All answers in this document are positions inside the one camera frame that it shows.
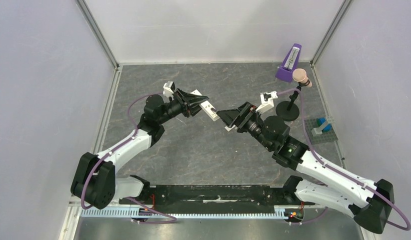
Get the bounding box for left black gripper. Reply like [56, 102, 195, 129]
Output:
[157, 88, 209, 125]

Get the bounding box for white remote control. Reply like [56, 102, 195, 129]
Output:
[191, 89, 220, 122]

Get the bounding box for white remote battery cover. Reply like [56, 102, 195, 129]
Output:
[224, 126, 234, 132]

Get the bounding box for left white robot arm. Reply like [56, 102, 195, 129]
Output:
[70, 88, 209, 210]

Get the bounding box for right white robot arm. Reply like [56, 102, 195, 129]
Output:
[217, 102, 394, 234]

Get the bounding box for black stand with pink head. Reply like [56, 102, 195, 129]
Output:
[275, 68, 313, 122]

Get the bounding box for purple metronome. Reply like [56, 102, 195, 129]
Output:
[275, 43, 302, 83]

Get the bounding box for blue and grey bricks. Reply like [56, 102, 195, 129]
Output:
[311, 116, 335, 137]

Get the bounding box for grey brick baseplate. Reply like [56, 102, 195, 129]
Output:
[304, 116, 338, 145]

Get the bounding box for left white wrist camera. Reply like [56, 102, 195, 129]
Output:
[163, 81, 176, 98]

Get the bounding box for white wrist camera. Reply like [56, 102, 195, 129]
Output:
[256, 91, 278, 114]
[163, 81, 176, 98]

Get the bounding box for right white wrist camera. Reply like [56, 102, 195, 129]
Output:
[256, 91, 278, 114]

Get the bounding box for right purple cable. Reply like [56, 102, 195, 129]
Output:
[276, 87, 411, 232]

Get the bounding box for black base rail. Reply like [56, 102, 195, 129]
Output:
[130, 174, 301, 214]

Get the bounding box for white slotted cable duct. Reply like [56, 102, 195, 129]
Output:
[80, 205, 296, 221]

